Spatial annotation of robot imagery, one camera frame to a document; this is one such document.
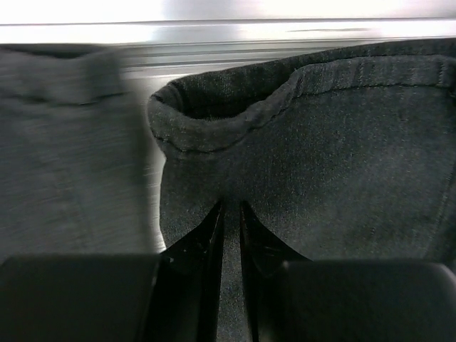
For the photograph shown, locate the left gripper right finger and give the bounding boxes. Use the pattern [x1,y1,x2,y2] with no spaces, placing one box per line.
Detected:
[239,202,455,341]

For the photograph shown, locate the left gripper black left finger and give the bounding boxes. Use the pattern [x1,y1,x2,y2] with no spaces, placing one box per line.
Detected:
[1,203,224,341]

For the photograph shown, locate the black trousers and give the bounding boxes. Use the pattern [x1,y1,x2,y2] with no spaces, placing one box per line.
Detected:
[1,38,455,341]

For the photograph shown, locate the aluminium rail beam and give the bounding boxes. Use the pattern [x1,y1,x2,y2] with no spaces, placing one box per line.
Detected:
[0,19,456,76]

